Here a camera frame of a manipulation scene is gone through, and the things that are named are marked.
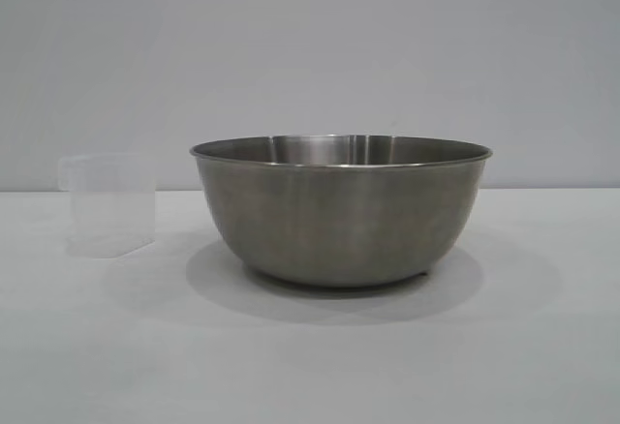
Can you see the stainless steel mixing bowl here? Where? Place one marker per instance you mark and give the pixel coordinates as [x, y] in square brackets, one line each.
[339, 216]

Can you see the clear plastic measuring cup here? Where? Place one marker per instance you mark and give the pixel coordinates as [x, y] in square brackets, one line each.
[114, 201]

